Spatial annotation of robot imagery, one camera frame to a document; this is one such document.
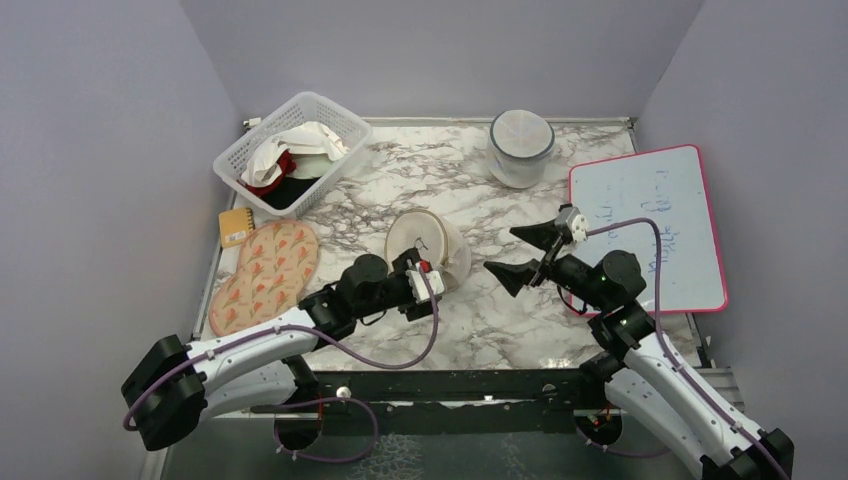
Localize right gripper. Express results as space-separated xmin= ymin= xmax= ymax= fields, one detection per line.
xmin=485 ymin=218 xmax=610 ymax=311

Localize beige-rimmed mesh laundry bag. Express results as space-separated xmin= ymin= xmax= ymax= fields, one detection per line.
xmin=384 ymin=209 xmax=472 ymax=292

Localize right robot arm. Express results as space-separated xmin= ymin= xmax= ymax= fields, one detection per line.
xmin=484 ymin=221 xmax=794 ymax=479

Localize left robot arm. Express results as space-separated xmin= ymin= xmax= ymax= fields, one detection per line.
xmin=120 ymin=248 xmax=446 ymax=451

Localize blue-rimmed mesh laundry bag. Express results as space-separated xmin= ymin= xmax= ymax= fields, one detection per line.
xmin=485 ymin=109 xmax=556 ymax=189

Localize white plastic laundry basket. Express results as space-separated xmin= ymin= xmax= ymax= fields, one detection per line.
xmin=212 ymin=91 xmax=373 ymax=219

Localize floral oven mitt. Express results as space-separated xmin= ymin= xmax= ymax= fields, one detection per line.
xmin=208 ymin=220 xmax=319 ymax=337

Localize black garment in basket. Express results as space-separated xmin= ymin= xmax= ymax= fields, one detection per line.
xmin=261 ymin=177 xmax=318 ymax=210

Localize white cloth in basket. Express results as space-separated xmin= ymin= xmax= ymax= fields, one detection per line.
xmin=240 ymin=121 xmax=350 ymax=182

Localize pink-framed whiteboard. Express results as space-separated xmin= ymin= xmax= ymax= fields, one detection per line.
xmin=569 ymin=144 xmax=728 ymax=314

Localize red garment in basket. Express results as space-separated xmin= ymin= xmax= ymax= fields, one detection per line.
xmin=241 ymin=150 xmax=297 ymax=197

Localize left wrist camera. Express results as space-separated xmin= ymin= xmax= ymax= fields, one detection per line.
xmin=406 ymin=260 xmax=446 ymax=304

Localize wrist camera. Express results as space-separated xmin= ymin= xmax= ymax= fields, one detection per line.
xmin=406 ymin=260 xmax=446 ymax=304
xmin=554 ymin=203 xmax=589 ymax=245

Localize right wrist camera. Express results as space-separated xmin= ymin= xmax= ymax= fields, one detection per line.
xmin=554 ymin=203 xmax=589 ymax=245

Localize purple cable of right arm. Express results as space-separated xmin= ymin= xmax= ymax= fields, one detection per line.
xmin=586 ymin=217 xmax=790 ymax=480

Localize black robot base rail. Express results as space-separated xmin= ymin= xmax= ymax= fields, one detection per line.
xmin=251 ymin=368 xmax=623 ymax=444

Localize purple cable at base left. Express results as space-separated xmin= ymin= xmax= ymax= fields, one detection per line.
xmin=272 ymin=396 xmax=380 ymax=466

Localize purple cable at base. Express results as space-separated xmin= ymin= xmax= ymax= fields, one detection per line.
xmin=574 ymin=423 xmax=672 ymax=460
xmin=272 ymin=396 xmax=380 ymax=466

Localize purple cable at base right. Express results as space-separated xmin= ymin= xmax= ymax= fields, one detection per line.
xmin=574 ymin=423 xmax=672 ymax=460

